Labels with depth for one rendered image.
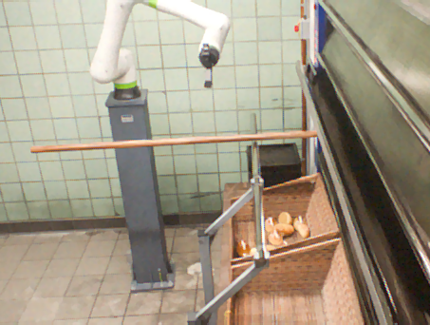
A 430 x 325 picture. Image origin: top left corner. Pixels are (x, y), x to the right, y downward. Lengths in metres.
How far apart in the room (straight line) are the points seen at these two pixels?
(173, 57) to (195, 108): 0.37
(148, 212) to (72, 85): 1.04
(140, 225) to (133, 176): 0.32
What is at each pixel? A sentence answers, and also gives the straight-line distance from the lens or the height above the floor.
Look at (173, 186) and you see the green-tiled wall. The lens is 3.92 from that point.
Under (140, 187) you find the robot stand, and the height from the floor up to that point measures 0.69.
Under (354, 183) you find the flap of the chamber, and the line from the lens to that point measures 1.52.
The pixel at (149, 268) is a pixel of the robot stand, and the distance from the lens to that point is 3.44.
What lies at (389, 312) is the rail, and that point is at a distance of 1.05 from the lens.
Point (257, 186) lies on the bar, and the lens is 2.01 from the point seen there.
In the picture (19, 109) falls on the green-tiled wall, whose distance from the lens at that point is 3.93.
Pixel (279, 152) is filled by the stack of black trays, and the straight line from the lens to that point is 3.04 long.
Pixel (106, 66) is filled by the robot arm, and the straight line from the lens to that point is 2.78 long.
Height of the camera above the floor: 2.12
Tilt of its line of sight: 24 degrees down
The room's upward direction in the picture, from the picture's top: 1 degrees counter-clockwise
